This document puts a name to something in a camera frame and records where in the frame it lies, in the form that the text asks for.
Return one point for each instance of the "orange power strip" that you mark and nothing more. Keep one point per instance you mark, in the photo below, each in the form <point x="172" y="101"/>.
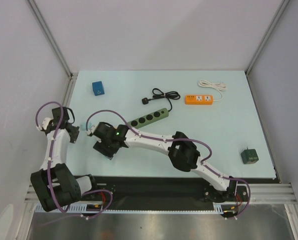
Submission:
<point x="198" y="99"/>

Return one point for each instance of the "dark green cube socket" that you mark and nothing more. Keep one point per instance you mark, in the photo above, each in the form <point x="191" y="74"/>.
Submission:
<point x="249" y="156"/>

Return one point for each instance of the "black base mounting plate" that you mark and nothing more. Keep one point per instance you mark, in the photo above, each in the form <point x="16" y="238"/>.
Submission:
<point x="163" y="193"/>

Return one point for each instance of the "small teal charger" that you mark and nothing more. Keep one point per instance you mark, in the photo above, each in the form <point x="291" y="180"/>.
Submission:
<point x="82" y="127"/>

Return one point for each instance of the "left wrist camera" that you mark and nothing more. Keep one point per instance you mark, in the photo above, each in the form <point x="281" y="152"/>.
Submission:
<point x="45" y="123"/>

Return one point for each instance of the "green power strip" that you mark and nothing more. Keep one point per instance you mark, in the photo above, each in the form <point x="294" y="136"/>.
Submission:
<point x="149" y="118"/>

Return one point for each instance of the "white slotted cable duct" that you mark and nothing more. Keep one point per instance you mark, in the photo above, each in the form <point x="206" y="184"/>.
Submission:
<point x="81" y="208"/>

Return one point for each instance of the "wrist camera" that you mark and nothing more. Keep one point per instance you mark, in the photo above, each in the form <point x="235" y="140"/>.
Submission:
<point x="45" y="123"/>
<point x="91" y="131"/>

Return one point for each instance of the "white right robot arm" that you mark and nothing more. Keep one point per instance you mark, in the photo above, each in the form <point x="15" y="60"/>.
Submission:
<point x="181" y="151"/>

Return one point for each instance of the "aluminium frame rail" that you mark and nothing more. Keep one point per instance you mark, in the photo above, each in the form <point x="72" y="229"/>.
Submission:
<point x="51" y="125"/>

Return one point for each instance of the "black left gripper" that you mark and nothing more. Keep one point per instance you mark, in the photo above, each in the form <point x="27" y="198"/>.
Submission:
<point x="75" y="133"/>

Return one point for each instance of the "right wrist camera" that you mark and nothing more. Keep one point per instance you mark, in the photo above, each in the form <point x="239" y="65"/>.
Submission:
<point x="91" y="131"/>

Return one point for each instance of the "blue cube socket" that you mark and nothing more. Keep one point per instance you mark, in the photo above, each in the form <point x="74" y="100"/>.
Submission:
<point x="98" y="88"/>

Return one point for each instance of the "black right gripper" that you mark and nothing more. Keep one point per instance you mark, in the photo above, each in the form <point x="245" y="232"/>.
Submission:
<point x="104" y="149"/>

